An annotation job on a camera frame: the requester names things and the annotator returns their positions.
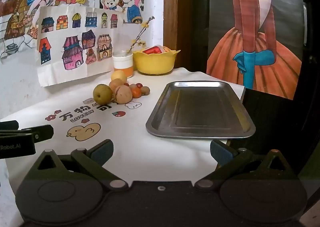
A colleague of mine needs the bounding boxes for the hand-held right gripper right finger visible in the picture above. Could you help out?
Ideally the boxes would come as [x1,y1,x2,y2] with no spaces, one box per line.
[195,139,299,190]

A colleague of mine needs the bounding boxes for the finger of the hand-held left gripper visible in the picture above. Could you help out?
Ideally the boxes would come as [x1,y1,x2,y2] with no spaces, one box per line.
[21,125,54,143]

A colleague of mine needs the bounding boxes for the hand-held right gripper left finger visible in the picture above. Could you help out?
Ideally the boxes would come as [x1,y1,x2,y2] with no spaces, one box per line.
[25,139,127,190]

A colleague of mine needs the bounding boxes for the silver metal tray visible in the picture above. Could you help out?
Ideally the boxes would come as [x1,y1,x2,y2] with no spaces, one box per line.
[145,81,256,140]

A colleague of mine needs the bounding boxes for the olive green pear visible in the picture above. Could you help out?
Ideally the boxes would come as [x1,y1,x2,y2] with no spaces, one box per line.
[93,84,113,104]

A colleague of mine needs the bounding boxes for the striped tan pepino melon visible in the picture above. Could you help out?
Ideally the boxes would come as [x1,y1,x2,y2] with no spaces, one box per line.
[113,85,133,105]

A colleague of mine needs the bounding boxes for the peach coloured round fruit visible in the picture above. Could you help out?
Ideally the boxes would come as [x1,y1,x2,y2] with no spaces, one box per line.
[109,78,125,91]

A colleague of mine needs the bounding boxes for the yellow lemon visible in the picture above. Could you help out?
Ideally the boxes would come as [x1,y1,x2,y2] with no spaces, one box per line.
[111,70,127,83]

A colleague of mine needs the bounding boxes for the white printed tablecloth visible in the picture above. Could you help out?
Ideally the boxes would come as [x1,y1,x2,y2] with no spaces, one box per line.
[0,67,245,185]

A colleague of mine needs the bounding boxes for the houses drawing paper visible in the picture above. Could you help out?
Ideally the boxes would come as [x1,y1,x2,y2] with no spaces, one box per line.
[36,6,125,87]

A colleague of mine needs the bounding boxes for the white and orange cup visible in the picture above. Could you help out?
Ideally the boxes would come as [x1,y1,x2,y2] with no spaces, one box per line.
[112,54,134,79]

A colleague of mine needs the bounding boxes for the yellow plastic bowl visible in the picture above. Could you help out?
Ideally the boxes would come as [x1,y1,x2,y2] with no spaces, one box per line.
[132,49,181,75]

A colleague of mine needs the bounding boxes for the clear glass jar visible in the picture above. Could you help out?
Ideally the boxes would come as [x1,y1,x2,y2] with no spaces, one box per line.
[113,33,133,57]

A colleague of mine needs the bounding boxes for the red plastic box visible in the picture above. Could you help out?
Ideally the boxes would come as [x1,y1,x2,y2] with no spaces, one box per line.
[142,45,164,54]

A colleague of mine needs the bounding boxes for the yellow flower twig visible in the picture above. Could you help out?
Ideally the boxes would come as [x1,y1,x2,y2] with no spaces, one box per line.
[126,16,155,55]

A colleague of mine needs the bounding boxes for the orange dress lady wall poster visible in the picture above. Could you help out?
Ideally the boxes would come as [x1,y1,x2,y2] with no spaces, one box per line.
[206,0,307,100]

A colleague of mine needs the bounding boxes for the brown wooden door frame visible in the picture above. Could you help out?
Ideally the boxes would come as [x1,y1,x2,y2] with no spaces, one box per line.
[163,0,194,70]

